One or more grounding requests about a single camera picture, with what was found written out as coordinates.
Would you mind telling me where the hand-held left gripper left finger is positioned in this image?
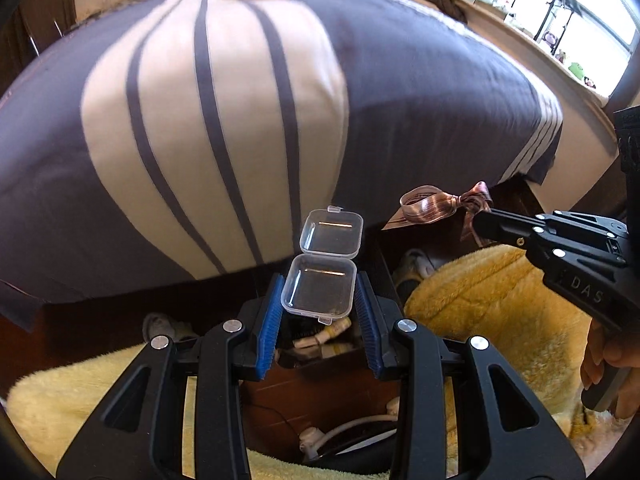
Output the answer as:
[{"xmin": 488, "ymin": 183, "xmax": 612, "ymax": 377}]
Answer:
[{"xmin": 56, "ymin": 272, "xmax": 284, "ymax": 480}]

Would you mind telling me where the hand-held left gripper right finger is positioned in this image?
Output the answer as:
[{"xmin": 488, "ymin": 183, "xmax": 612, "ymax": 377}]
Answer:
[{"xmin": 356, "ymin": 272, "xmax": 587, "ymax": 480}]

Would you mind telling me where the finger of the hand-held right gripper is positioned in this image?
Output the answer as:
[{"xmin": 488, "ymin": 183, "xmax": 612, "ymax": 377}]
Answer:
[
  {"xmin": 475, "ymin": 231, "xmax": 569, "ymax": 282},
  {"xmin": 472, "ymin": 208, "xmax": 629, "ymax": 242}
]

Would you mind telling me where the dark waste bin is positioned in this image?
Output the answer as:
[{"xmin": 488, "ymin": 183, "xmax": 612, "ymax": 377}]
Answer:
[{"xmin": 272, "ymin": 305, "xmax": 374, "ymax": 369}]

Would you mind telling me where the clear plastic hinged box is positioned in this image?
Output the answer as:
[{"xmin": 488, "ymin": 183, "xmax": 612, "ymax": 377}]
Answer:
[{"xmin": 281, "ymin": 205, "xmax": 364, "ymax": 319}]

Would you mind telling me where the person's right hand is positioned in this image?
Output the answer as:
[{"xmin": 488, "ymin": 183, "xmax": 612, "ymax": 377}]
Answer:
[{"xmin": 580, "ymin": 317, "xmax": 640, "ymax": 419}]

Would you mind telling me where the grey slipper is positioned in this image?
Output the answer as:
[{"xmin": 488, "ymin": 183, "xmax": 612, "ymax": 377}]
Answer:
[
  {"xmin": 142, "ymin": 312, "xmax": 202, "ymax": 347},
  {"xmin": 392, "ymin": 248, "xmax": 436, "ymax": 287}
]

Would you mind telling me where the blue white striped blanket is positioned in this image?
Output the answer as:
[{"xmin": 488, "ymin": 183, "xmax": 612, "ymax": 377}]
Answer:
[{"xmin": 0, "ymin": 0, "xmax": 564, "ymax": 332}]

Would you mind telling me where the black metal rack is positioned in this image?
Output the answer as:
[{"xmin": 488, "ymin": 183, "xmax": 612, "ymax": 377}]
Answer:
[{"xmin": 480, "ymin": 0, "xmax": 640, "ymax": 62}]

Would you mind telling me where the folding chair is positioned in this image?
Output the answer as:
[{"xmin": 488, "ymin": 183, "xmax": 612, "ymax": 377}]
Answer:
[{"xmin": 15, "ymin": 5, "xmax": 67, "ymax": 62}]

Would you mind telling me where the white cable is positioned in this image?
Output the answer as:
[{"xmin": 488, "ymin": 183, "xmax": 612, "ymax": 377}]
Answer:
[{"xmin": 298, "ymin": 397, "xmax": 401, "ymax": 461}]

